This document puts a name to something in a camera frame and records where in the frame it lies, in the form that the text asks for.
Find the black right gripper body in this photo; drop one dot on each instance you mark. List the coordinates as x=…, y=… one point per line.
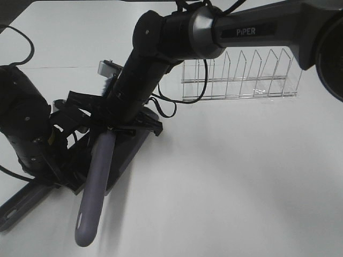
x=118, y=107

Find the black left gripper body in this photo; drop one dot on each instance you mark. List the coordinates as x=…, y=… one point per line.
x=36, y=124

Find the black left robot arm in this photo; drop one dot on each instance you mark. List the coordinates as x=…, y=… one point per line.
x=18, y=91

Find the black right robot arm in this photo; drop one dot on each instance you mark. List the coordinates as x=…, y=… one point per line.
x=312, y=30

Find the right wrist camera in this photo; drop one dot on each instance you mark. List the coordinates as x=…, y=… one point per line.
x=108, y=69

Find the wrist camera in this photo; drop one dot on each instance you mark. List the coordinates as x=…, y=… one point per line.
x=59, y=105
x=108, y=69

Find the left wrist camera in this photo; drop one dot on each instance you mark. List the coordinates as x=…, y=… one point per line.
x=59, y=105

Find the chrome wire rack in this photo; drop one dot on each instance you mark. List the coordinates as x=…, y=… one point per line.
x=242, y=73

